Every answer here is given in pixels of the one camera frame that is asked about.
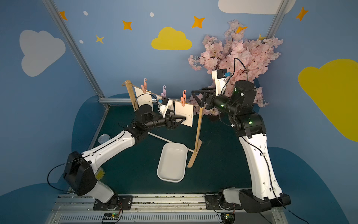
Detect white postcard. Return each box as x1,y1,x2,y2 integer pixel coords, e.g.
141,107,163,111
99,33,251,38
157,96,163,104
174,101,194,127
134,87,153,110

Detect salmon clothespin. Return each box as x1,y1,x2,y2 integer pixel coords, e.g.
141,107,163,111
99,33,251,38
180,90,186,107

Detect purple clothespin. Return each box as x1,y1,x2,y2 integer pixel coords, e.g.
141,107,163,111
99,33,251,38
161,85,167,98

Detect pink clothespin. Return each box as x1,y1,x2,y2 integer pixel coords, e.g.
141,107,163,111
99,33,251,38
141,78,147,94

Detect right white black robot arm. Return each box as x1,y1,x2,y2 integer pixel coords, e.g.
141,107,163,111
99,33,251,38
192,80,291,213

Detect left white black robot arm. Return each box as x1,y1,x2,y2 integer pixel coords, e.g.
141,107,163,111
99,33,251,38
63,105,186,210

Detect white plastic tray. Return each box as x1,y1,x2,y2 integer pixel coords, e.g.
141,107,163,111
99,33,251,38
157,142,188,183

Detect pink cherry blossom tree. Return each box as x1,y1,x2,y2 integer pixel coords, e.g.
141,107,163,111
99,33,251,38
188,19,284,117

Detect clear plastic cup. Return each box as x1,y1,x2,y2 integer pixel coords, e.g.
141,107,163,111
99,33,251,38
98,134,111,144

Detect right small circuit board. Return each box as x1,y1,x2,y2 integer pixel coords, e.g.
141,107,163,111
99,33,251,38
220,213,235,224

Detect small circuit board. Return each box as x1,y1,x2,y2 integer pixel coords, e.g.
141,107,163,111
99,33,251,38
101,213,120,224
220,213,235,224

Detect left small circuit board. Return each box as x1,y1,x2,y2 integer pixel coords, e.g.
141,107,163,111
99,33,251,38
101,213,120,224

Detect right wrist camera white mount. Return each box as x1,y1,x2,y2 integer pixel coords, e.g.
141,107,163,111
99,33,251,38
211,69,231,96

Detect wooden drying rack frame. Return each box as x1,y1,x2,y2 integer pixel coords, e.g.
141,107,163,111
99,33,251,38
122,80,204,168

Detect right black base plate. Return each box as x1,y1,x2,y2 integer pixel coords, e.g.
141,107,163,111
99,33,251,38
204,192,242,211

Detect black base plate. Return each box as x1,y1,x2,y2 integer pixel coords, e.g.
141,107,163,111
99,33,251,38
204,192,242,211
93,195,133,211

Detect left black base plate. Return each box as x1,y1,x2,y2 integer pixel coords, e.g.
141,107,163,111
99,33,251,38
93,195,133,211

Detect right aluminium corner post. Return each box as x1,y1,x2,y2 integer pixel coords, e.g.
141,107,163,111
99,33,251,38
266,0,289,39

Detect aluminium corner post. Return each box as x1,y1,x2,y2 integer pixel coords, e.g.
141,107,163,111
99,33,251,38
42,0,105,98
266,0,289,39

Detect left aluminium corner post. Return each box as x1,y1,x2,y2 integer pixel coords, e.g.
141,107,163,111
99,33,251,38
42,0,105,98

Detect aluminium mounting rail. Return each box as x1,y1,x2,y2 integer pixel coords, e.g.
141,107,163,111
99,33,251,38
46,193,288,224

